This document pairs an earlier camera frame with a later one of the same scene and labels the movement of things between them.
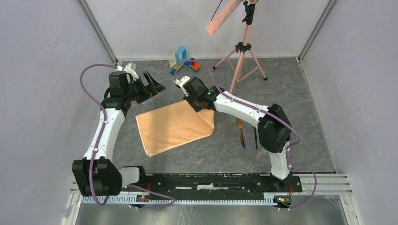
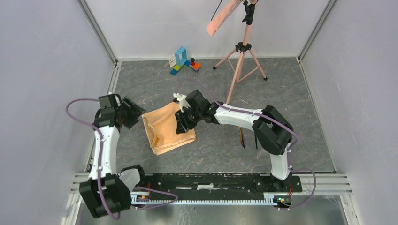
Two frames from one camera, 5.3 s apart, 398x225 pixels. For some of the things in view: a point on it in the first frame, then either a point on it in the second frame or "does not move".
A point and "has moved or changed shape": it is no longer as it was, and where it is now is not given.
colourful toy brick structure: x=178 y=60 does not move
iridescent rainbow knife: x=240 y=124 does not move
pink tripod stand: x=242 y=61 does not move
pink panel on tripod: x=216 y=21 does not move
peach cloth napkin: x=172 y=126 has moved or changed shape
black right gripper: x=196 y=108 → x=183 y=126
